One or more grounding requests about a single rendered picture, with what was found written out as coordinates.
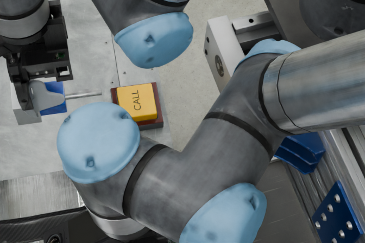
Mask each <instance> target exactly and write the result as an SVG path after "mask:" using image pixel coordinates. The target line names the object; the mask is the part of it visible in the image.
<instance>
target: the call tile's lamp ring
mask: <svg viewBox="0 0 365 243"><path fill-rule="evenodd" d="M151 84H152V87H153V91H154V96H155V102H156V108H157V112H158V117H159V118H158V119H154V120H147V121H140V122H136V124H137V125H138V126H141V125H148V124H155V123H163V118H162V112H161V107H160V101H159V96H158V90H157V86H156V82H151ZM117 88H118V87H115V88H111V94H112V101H113V103H114V104H116V105H117V99H116V92H115V91H117Z"/></svg>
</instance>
